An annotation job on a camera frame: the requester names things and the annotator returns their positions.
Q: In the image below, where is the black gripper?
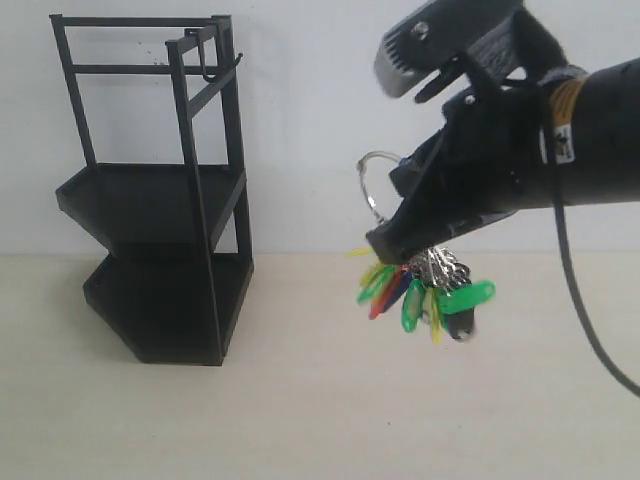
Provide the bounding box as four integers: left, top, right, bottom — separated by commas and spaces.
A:
366, 4, 583, 263

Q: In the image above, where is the colourful key tag bunch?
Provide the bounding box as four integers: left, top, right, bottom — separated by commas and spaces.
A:
345, 151, 497, 345

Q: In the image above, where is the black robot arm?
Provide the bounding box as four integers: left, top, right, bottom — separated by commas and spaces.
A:
366, 1, 639, 264

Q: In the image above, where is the black two-tier metal rack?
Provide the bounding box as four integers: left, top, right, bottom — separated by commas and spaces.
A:
50, 13, 254, 366

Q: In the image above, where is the black cable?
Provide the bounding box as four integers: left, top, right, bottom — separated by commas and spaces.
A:
537, 84, 640, 396

